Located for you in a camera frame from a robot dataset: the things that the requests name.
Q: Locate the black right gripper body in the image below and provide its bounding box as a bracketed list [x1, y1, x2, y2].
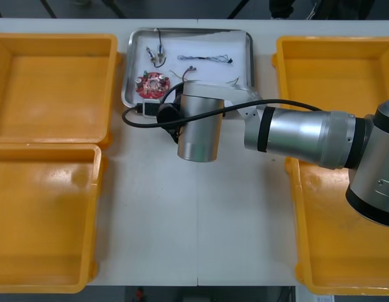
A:
[156, 102, 184, 127]

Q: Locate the round red circuit board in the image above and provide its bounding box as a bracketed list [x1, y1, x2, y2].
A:
[134, 71, 172, 99]

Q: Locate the steel tray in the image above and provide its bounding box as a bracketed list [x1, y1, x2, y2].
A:
[121, 27, 264, 109]

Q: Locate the yellow-orange plastic bin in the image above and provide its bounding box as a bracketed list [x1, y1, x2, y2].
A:
[284, 157, 389, 296]
[0, 143, 109, 295]
[0, 33, 123, 146]
[271, 35, 389, 125]

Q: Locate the red-white wire harness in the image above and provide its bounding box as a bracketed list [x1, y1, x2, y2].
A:
[169, 64, 197, 84]

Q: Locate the blue-white wire harness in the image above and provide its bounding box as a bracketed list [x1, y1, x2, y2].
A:
[177, 53, 234, 65]

